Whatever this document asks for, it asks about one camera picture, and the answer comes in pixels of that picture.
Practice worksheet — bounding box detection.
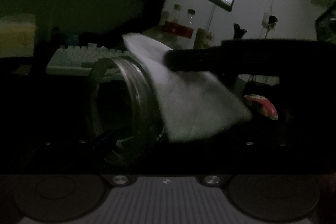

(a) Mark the white cleaning cloth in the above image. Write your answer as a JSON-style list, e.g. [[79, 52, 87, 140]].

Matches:
[[123, 34, 251, 142]]

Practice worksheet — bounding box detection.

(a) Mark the clear glass jar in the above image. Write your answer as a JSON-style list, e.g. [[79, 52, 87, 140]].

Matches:
[[89, 56, 164, 147]]

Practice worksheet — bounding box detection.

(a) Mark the black forked stand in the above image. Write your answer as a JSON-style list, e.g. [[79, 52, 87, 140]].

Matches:
[[233, 23, 247, 39]]

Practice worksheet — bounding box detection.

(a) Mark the bottle with black cap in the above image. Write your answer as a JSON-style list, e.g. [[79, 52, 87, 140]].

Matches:
[[186, 9, 195, 28]]

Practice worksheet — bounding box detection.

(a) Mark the red and white package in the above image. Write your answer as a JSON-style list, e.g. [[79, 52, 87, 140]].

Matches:
[[244, 94, 278, 121]]

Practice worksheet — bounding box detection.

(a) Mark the bottle with tan cap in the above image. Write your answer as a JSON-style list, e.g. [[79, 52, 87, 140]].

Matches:
[[171, 4, 182, 23]]

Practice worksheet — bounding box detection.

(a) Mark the white mechanical keyboard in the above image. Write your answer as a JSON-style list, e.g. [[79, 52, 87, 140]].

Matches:
[[46, 43, 133, 76]]

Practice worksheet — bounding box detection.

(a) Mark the yellow tissue box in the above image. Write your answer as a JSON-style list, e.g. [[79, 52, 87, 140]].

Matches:
[[0, 14, 36, 58]]

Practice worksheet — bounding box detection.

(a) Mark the black wall plug with cable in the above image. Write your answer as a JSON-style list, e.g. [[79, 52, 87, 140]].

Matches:
[[262, 13, 278, 39]]

